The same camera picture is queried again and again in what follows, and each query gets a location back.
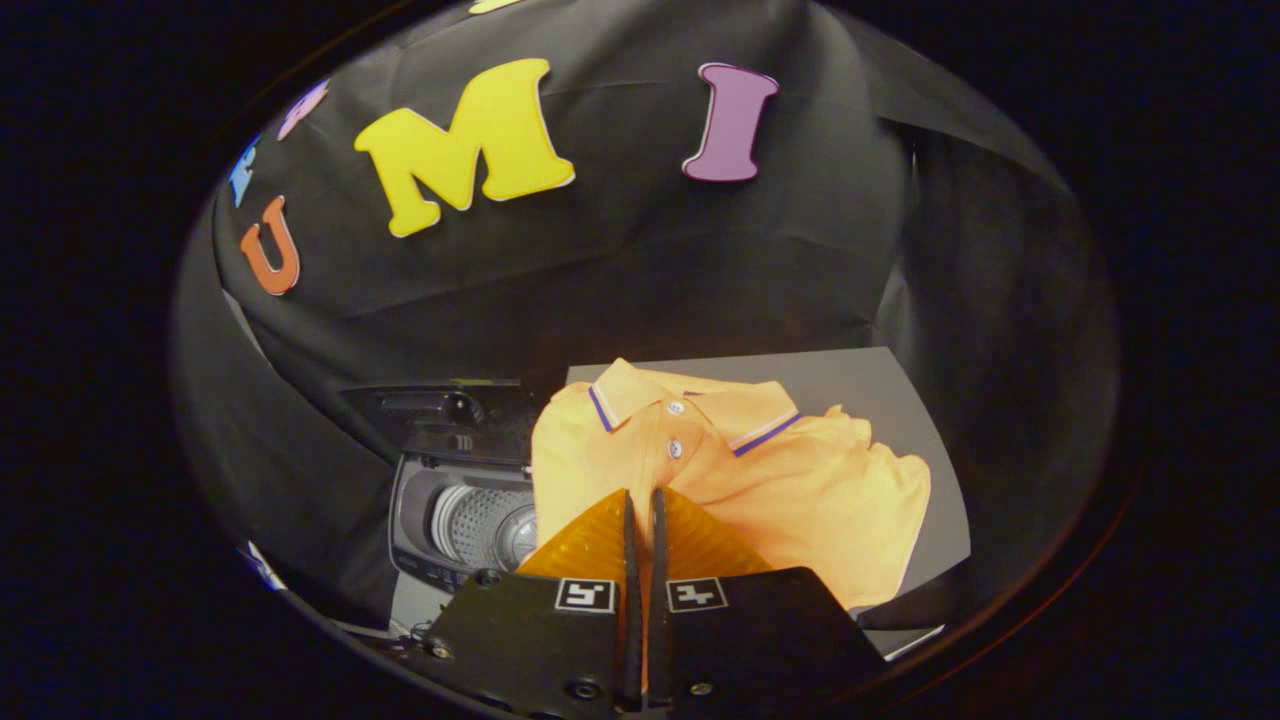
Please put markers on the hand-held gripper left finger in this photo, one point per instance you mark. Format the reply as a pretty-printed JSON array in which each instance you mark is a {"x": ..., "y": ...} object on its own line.
[{"x": 545, "y": 640}]

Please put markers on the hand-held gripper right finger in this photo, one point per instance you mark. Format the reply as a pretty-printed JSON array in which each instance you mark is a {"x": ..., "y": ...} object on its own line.
[{"x": 760, "y": 630}]

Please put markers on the orange polo shirt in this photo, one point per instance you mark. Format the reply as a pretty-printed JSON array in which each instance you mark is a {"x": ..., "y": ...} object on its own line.
[{"x": 800, "y": 490}]

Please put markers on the grey washing machine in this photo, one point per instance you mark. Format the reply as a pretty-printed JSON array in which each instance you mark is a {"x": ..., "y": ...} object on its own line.
[{"x": 410, "y": 500}]

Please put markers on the dark washing machine lid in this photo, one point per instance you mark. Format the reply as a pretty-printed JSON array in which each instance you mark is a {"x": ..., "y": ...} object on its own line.
[{"x": 500, "y": 430}]

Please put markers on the grey cabinet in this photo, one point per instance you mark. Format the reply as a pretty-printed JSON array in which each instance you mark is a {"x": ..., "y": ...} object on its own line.
[{"x": 880, "y": 390}]

